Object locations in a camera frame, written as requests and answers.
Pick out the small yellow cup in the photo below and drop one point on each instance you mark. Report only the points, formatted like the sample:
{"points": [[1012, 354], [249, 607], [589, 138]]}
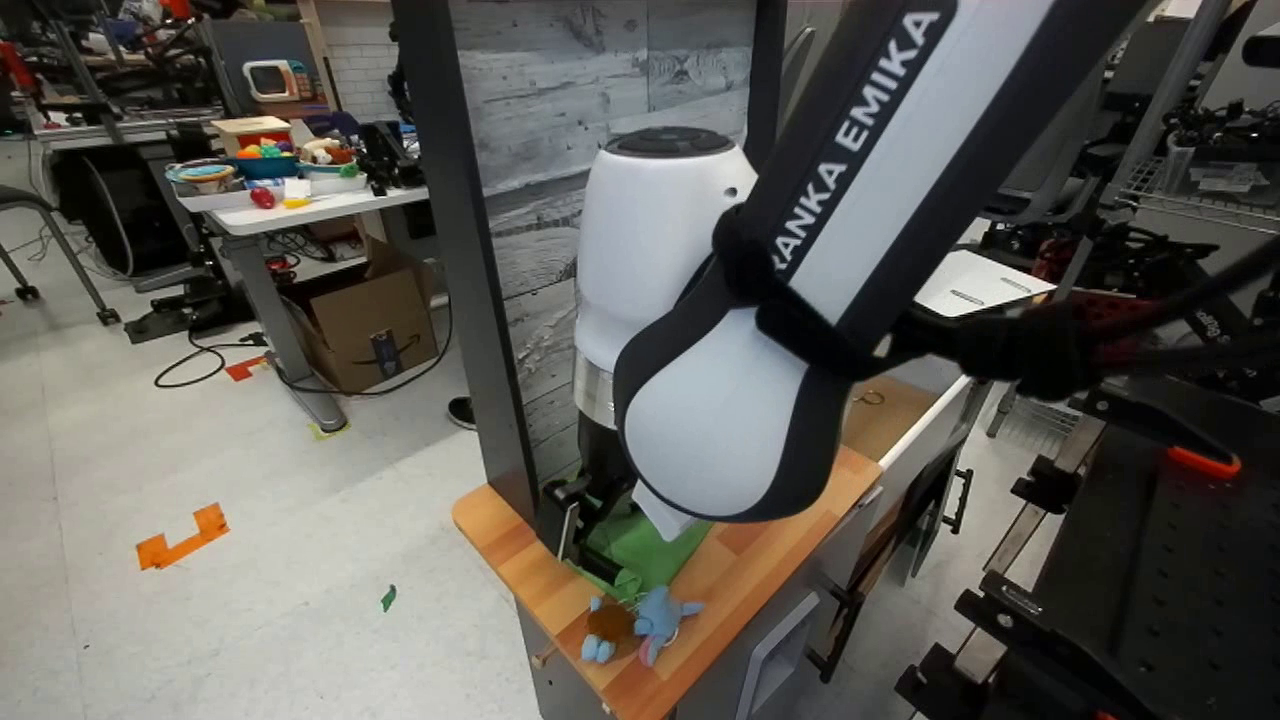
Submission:
{"points": [[299, 192]]}

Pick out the white flat tray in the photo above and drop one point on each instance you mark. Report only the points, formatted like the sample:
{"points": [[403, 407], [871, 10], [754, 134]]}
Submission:
{"points": [[980, 280]]}

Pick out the colourful toy pile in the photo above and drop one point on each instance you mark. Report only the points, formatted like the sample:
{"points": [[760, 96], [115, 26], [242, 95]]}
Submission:
{"points": [[275, 147]]}

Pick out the white desk with grey leg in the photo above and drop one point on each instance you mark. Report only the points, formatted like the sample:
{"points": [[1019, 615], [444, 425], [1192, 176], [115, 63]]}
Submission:
{"points": [[286, 212]]}

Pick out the green tape scrap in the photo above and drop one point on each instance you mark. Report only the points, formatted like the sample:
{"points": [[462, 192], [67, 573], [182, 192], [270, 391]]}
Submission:
{"points": [[389, 596]]}

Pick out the orange tape floor marker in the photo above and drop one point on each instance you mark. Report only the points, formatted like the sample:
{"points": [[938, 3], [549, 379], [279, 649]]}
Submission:
{"points": [[178, 546]]}

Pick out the brown cardboard box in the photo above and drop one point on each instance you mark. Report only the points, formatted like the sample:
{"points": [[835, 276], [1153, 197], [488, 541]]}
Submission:
{"points": [[366, 325]]}

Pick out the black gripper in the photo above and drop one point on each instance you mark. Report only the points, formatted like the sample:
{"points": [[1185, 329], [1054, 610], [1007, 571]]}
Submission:
{"points": [[603, 469]]}

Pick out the wide black frame post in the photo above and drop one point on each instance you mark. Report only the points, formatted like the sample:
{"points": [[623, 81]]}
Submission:
{"points": [[462, 243]]}

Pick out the white black Franka robot arm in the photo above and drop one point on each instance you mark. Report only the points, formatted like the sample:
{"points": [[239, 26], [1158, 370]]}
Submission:
{"points": [[693, 401]]}

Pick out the grey wood plank backdrop panel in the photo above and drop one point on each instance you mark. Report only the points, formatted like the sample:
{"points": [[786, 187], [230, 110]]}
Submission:
{"points": [[533, 162]]}

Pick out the green cloth with black patches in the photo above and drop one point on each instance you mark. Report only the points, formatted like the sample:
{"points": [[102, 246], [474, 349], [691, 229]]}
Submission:
{"points": [[642, 553]]}

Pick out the grey toy kitchen cabinet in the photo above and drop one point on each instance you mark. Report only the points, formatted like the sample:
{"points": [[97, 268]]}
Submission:
{"points": [[873, 546]]}

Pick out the wooden butcher block countertop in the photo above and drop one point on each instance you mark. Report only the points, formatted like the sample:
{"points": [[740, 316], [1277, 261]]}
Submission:
{"points": [[754, 561]]}

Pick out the blue plush toy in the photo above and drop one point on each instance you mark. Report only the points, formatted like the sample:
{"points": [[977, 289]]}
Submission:
{"points": [[657, 623]]}

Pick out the black perforated cart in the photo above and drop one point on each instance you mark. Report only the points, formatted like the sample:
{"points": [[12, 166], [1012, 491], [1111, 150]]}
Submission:
{"points": [[1174, 573]]}

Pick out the white sink basin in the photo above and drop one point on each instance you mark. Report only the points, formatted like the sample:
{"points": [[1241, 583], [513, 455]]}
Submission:
{"points": [[890, 410]]}

